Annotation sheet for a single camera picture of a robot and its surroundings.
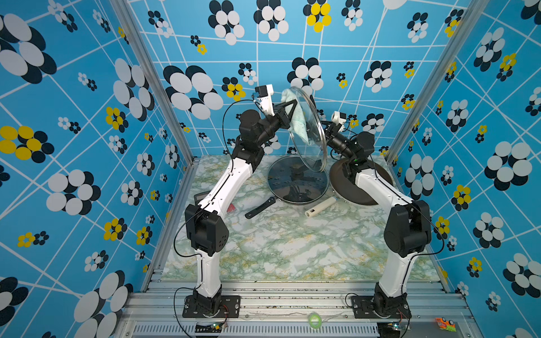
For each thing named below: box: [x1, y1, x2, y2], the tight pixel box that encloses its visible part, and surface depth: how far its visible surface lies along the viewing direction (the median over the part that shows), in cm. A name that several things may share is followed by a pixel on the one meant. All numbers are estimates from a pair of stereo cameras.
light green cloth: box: [281, 89, 310, 145], surface depth 69 cm
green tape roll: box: [308, 311, 322, 329], surface depth 72 cm
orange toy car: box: [435, 316, 457, 332], surface depth 70 cm
